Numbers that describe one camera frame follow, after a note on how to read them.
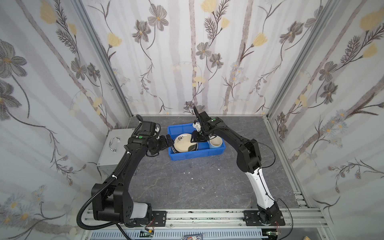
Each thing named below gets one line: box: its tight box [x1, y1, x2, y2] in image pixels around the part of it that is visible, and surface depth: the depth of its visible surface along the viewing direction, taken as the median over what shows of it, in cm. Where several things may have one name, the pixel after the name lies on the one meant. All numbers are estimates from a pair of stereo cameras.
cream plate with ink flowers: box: [171, 133, 199, 154], surface depth 99 cm
